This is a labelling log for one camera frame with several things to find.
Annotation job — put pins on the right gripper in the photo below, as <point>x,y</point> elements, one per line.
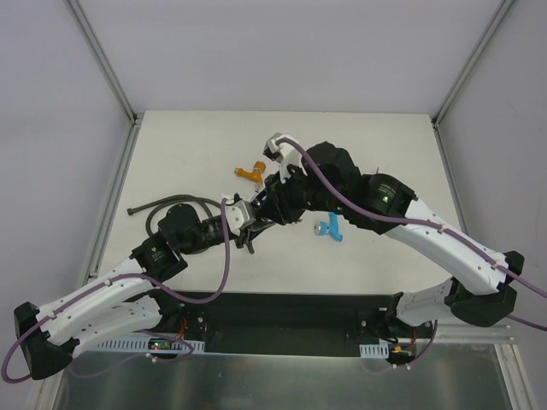
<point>270,204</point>

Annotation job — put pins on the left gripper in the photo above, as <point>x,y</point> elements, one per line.
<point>246,231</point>

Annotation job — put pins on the chrome lever faucet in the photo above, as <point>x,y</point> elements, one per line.
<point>259,200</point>

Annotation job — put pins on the blue plastic faucet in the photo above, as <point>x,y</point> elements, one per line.
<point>329,228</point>

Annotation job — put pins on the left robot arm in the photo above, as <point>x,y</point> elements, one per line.
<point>132,296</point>

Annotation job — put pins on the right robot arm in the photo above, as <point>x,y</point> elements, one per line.
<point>324,178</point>

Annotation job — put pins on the orange plastic faucet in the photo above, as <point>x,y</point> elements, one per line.
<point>255,175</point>

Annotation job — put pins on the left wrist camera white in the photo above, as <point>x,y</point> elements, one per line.
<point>239,214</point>

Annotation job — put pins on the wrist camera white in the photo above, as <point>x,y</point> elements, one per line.
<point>283,153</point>
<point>239,214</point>

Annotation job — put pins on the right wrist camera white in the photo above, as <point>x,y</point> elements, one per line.
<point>283,153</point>

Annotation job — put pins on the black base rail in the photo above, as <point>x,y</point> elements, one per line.
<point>265,323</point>

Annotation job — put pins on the left aluminium frame post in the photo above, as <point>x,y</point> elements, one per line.
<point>98,53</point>

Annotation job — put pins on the aluminium frame post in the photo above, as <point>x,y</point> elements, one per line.
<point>498,18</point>
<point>98,53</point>

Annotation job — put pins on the right aluminium frame post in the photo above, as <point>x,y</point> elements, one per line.
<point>498,18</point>

